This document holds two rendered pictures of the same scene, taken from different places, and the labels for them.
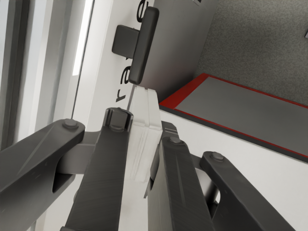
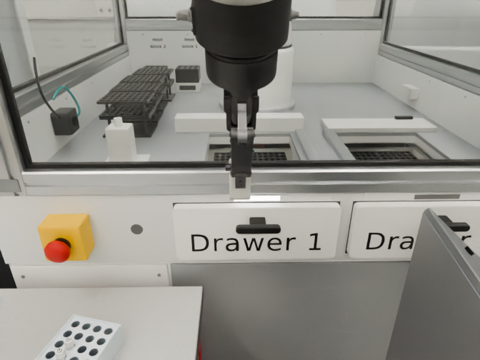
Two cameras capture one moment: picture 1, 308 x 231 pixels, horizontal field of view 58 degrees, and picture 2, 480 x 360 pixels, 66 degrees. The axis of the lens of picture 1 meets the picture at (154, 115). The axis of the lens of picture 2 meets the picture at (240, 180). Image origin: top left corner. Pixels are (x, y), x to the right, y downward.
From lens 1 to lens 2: 0.44 m
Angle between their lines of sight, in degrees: 54
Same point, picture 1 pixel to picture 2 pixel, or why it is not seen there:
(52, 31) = (256, 175)
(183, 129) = (190, 316)
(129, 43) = (258, 221)
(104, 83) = (230, 218)
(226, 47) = not seen: outside the picture
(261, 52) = not seen: outside the picture
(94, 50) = (248, 205)
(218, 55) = not seen: outside the picture
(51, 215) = (136, 201)
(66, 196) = (143, 214)
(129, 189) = (117, 293)
